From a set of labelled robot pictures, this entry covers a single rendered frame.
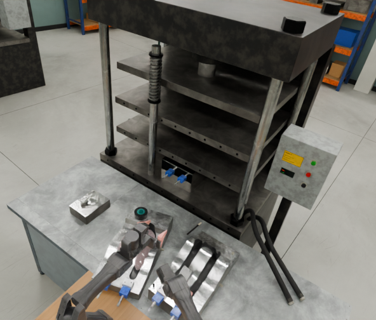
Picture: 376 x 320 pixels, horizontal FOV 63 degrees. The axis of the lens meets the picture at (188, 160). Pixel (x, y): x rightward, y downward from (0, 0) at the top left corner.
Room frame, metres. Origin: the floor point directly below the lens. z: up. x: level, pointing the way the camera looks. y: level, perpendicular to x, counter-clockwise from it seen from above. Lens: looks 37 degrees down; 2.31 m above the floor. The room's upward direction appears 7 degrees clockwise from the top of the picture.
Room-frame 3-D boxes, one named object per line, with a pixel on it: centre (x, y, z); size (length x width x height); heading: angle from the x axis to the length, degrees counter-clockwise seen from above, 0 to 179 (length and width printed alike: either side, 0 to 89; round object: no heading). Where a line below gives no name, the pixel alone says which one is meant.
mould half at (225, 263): (0.97, -0.13, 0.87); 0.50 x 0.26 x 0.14; 150
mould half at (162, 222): (1.07, 0.23, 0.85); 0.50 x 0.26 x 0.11; 167
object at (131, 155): (2.03, -0.05, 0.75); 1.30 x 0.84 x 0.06; 60
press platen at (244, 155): (2.07, -0.07, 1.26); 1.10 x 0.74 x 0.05; 60
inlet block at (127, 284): (0.79, 0.23, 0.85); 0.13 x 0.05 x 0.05; 167
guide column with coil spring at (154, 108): (1.82, 0.27, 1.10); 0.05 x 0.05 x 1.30
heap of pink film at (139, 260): (1.07, 0.22, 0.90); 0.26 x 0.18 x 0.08; 167
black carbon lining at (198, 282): (0.96, -0.11, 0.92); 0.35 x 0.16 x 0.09; 150
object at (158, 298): (0.76, 0.06, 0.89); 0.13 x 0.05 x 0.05; 150
